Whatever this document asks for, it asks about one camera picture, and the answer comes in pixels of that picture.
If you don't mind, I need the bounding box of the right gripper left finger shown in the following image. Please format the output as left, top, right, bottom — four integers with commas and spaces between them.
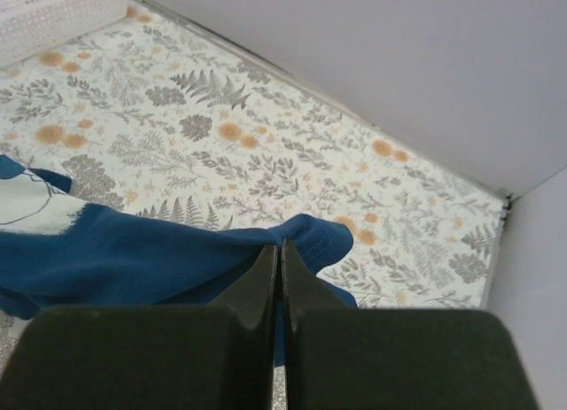
1, 246, 278, 409

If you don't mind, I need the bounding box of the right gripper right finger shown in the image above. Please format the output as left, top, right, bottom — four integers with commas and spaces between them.
282, 242, 538, 409

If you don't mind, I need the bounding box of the blue t shirt cartoon print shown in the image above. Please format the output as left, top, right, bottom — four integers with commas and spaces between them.
0, 155, 359, 367

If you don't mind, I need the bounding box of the white plastic perforated basket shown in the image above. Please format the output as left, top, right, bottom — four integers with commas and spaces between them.
1, 0, 129, 68

